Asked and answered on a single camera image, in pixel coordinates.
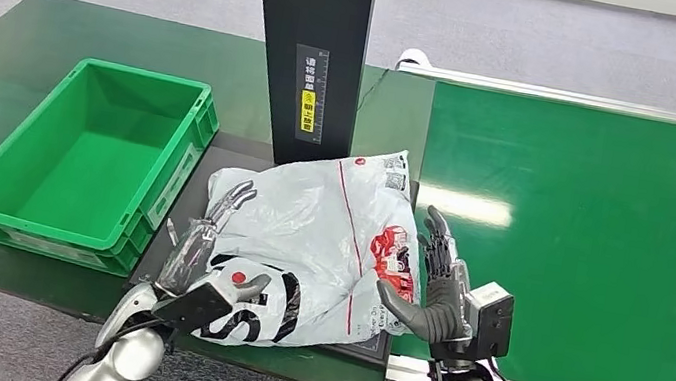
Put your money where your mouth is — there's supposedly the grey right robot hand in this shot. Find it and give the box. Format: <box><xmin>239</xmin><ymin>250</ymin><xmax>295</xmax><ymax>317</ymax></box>
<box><xmin>368</xmin><ymin>198</ymin><xmax>491</xmax><ymax>352</ymax></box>

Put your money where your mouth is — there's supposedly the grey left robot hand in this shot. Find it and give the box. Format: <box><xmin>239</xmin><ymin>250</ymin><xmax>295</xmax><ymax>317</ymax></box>
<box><xmin>150</xmin><ymin>166</ymin><xmax>287</xmax><ymax>313</ymax></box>

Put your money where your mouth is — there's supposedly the white plastic courier package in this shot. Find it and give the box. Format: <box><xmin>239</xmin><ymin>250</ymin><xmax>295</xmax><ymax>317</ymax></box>
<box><xmin>183</xmin><ymin>122</ymin><xmax>445</xmax><ymax>374</ymax></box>

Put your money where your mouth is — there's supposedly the green belt conveyor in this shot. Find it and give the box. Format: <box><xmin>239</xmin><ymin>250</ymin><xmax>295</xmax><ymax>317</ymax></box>
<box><xmin>348</xmin><ymin>45</ymin><xmax>676</xmax><ymax>381</ymax></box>

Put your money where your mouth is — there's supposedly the black inbound scanner machine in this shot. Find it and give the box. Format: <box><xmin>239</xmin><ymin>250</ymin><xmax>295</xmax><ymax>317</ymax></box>
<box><xmin>119</xmin><ymin>0</ymin><xmax>448</xmax><ymax>370</ymax></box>

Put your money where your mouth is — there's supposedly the green plastic crate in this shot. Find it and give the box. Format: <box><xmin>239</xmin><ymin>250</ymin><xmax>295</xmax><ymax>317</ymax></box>
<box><xmin>0</xmin><ymin>44</ymin><xmax>227</xmax><ymax>289</ymax></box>

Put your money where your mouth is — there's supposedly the yellow and black sticker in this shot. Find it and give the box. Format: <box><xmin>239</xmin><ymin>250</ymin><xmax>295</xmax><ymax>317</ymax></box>
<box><xmin>281</xmin><ymin>43</ymin><xmax>336</xmax><ymax>146</ymax></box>

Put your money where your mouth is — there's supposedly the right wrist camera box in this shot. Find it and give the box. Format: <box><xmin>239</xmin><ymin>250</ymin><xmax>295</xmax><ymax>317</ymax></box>
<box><xmin>454</xmin><ymin>278</ymin><xmax>520</xmax><ymax>367</ymax></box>

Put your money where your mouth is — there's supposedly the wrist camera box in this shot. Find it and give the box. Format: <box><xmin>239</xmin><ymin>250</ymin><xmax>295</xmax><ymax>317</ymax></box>
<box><xmin>149</xmin><ymin>271</ymin><xmax>239</xmax><ymax>343</ymax></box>
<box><xmin>454</xmin><ymin>278</ymin><xmax>520</xmax><ymax>367</ymax></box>

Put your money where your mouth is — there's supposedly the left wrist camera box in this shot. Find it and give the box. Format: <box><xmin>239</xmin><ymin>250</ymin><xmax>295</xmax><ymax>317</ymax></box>
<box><xmin>149</xmin><ymin>271</ymin><xmax>239</xmax><ymax>343</ymax></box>

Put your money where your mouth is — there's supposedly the thin black power cable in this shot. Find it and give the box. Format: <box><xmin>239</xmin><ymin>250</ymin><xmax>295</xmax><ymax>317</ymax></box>
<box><xmin>355</xmin><ymin>64</ymin><xmax>392</xmax><ymax>117</ymax></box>

